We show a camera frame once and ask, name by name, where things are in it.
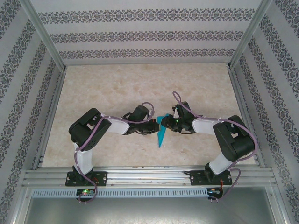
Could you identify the aluminium lower frame bar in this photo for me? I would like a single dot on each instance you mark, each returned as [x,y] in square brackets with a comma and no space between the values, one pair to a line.
[279,205]
[23,205]

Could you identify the aluminium side rail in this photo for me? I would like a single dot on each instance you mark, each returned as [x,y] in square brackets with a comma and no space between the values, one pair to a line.
[245,105]
[50,116]

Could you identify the aluminium frame post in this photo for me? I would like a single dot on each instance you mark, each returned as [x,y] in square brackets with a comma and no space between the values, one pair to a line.
[42,35]
[252,35]

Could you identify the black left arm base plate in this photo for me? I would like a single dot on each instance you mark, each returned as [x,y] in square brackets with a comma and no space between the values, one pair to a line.
[102,178]

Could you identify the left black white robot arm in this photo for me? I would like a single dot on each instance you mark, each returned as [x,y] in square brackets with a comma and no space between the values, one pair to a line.
[79,133]

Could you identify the small circuit board green light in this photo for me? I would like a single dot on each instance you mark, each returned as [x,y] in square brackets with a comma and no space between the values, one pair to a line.
[85,192]

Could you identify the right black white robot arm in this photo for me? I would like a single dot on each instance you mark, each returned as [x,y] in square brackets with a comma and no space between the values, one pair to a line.
[243,149]

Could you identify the aluminium mounting rail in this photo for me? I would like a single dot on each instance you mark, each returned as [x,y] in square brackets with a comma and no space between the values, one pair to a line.
[149,173]

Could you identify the grey metal sheet tray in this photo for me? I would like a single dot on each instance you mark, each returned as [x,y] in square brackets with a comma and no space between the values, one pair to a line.
[149,212]

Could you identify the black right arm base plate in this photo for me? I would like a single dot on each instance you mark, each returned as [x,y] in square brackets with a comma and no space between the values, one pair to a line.
[196,178]

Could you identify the blue paper sheet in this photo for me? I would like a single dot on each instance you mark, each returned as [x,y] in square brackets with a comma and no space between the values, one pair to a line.
[161,137]

